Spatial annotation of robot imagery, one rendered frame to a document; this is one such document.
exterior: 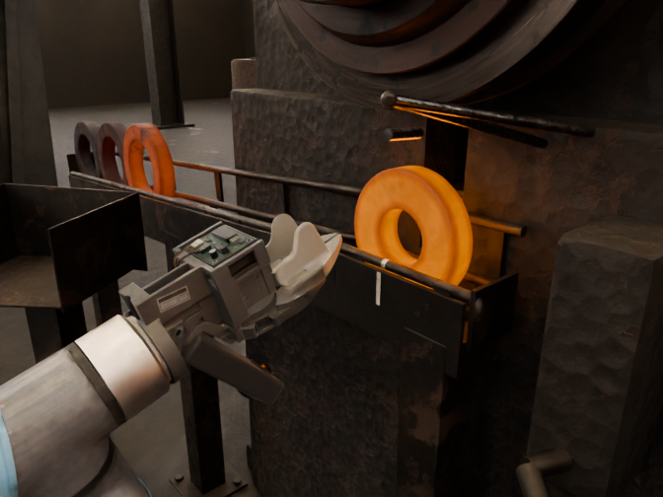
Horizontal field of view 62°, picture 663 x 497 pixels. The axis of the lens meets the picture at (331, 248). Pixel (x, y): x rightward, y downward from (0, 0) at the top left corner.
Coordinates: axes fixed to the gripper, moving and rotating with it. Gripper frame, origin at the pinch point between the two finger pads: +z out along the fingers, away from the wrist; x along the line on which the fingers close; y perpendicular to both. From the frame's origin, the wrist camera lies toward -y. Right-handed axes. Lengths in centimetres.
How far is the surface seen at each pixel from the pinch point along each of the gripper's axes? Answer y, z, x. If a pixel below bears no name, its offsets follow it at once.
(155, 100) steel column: -119, 236, 647
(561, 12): 18.2, 13.9, -17.4
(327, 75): 13.1, 12.2, 9.6
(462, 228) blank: -2.1, 11.5, -7.3
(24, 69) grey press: -3, 40, 291
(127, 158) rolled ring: -5, 8, 78
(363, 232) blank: -4.9, 9.1, 5.9
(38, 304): -7.3, -23.4, 39.0
